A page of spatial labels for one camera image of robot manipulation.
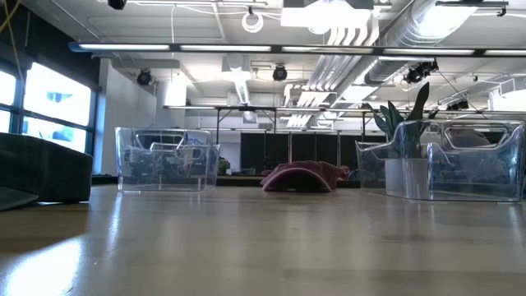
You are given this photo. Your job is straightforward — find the pink corduroy cap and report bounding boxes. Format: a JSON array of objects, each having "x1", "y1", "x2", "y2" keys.
[{"x1": 260, "y1": 160, "x2": 351, "y2": 193}]

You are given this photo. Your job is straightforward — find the dark green cap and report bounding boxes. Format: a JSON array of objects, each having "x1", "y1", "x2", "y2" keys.
[{"x1": 0, "y1": 132, "x2": 94, "y2": 211}]

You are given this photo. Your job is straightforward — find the long ceiling light bar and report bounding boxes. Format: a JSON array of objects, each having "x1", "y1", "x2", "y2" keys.
[{"x1": 67, "y1": 40, "x2": 526, "y2": 58}]

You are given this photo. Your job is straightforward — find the small clear plastic bin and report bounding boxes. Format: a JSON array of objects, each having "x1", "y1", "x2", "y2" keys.
[{"x1": 114, "y1": 126, "x2": 221, "y2": 193}]

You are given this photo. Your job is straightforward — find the white plant pot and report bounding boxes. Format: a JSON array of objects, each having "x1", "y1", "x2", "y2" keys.
[{"x1": 384, "y1": 158, "x2": 431, "y2": 199}]

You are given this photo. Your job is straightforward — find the white ceiling light panel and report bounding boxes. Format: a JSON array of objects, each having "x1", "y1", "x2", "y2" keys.
[{"x1": 280, "y1": 0, "x2": 381, "y2": 47}]

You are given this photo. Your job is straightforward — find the green leafy plant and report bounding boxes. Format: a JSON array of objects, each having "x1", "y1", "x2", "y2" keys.
[{"x1": 367, "y1": 81, "x2": 440, "y2": 160}]

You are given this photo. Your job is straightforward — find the large clear plastic bin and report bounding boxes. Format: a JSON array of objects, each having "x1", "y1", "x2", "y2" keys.
[{"x1": 355, "y1": 119, "x2": 526, "y2": 203}]

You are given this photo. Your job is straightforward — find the large black-framed window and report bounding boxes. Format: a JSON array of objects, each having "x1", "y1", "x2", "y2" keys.
[{"x1": 0, "y1": 61, "x2": 98, "y2": 155}]

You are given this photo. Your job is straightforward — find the black metal table frame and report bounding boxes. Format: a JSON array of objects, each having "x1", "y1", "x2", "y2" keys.
[{"x1": 164, "y1": 104, "x2": 371, "y2": 146}]

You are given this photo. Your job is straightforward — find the white coiled cable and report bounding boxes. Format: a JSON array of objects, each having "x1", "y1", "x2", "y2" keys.
[{"x1": 241, "y1": 11, "x2": 265, "y2": 35}]

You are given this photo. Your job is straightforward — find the silver ventilation duct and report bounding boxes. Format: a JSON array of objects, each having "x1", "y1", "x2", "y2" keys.
[{"x1": 363, "y1": 0, "x2": 480, "y2": 86}]

